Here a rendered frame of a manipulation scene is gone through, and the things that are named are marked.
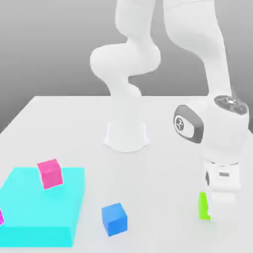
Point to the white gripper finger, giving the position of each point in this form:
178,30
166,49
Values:
222,201

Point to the small pink cube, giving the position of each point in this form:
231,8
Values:
51,175

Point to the small magenta cube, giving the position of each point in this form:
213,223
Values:
1,217

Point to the large cyan box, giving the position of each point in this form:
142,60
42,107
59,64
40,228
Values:
39,213

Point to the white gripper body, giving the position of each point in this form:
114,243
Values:
225,181

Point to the small blue cube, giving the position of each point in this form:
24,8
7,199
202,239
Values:
114,220

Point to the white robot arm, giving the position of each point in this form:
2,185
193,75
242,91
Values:
126,59

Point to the small green cube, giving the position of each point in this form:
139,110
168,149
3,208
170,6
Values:
202,207

